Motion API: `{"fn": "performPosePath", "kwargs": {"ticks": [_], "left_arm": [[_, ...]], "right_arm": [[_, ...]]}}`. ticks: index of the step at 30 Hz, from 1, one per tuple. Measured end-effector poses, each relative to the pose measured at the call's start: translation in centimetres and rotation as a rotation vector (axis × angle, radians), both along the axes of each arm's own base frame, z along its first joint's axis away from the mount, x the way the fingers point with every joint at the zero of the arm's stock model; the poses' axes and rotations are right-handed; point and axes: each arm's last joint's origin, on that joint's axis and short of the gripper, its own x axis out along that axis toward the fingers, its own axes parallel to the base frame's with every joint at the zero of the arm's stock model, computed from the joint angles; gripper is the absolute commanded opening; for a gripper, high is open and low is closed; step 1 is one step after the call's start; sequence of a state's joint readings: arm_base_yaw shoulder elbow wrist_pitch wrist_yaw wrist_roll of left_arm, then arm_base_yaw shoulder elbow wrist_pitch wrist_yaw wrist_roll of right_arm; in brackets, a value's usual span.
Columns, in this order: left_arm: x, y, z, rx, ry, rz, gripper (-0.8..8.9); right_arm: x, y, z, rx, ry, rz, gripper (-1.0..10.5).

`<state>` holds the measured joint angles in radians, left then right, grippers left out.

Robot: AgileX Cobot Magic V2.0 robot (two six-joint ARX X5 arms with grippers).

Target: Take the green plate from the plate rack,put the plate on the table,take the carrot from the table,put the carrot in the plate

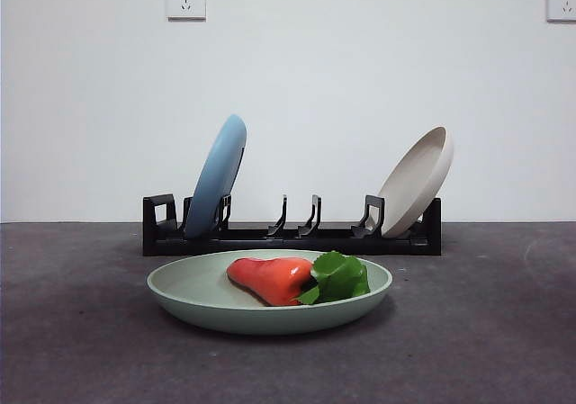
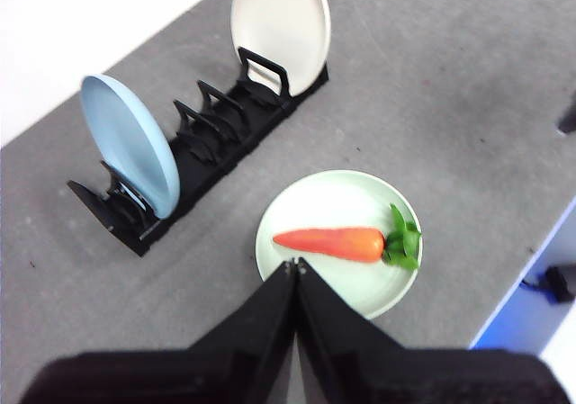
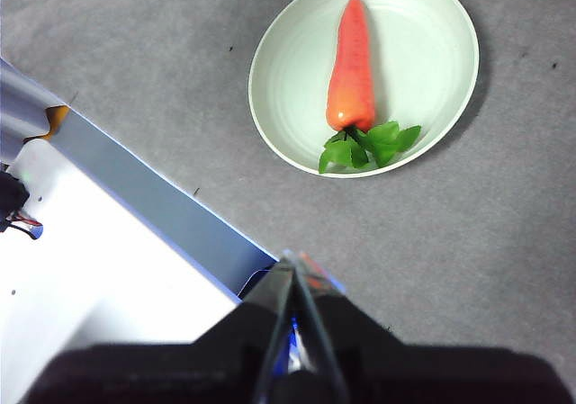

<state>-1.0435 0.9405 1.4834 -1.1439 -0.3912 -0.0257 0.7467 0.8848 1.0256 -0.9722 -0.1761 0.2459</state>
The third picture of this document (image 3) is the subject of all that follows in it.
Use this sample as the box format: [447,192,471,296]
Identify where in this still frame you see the orange carrot with green leaves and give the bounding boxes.
[318,0,423,175]

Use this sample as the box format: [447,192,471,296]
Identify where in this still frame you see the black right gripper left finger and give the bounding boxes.
[22,249,297,404]

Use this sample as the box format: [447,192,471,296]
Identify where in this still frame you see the red and black wire bundle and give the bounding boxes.
[0,169,45,242]

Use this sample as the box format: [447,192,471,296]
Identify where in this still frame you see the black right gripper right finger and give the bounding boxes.
[294,251,575,404]

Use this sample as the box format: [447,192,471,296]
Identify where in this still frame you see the white base platform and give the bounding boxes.
[0,57,280,404]

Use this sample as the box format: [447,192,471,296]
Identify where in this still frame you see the green plate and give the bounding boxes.
[247,0,481,179]

